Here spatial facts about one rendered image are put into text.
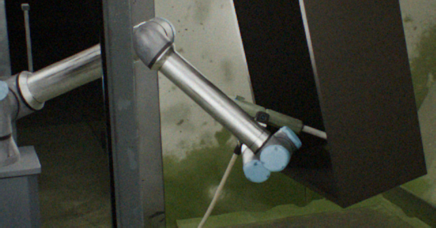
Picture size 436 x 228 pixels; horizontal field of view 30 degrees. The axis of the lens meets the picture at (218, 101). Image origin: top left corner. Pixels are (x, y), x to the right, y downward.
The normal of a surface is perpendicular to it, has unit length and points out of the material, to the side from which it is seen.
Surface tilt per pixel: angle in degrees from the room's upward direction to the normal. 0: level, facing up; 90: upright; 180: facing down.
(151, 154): 90
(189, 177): 90
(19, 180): 90
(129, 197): 90
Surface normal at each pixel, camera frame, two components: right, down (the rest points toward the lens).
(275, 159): -0.14, 0.27
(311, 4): 0.39, 0.18
